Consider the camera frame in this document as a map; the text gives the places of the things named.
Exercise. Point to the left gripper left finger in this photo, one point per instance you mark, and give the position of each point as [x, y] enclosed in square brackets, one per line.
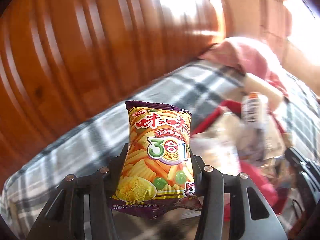
[63, 215]

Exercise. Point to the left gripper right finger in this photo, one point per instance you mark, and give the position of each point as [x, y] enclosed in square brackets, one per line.
[251, 216]

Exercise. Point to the white barcode snack packet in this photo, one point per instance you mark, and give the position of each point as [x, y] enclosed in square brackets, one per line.
[218, 150]

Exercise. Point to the yellow purple chips bag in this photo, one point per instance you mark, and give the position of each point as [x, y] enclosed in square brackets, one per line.
[157, 175]

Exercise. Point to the pink cloth garment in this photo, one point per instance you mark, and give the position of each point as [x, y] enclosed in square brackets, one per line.
[263, 184]

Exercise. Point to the white patterned tube package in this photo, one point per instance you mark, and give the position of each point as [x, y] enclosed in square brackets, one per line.
[254, 109]

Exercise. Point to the white tissue roll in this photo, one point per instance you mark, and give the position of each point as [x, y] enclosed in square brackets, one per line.
[253, 83]

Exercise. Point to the pink floral pillow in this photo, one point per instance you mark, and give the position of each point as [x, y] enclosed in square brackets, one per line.
[248, 55]

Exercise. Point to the wooden headboard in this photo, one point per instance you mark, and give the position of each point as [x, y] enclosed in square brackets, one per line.
[64, 61]

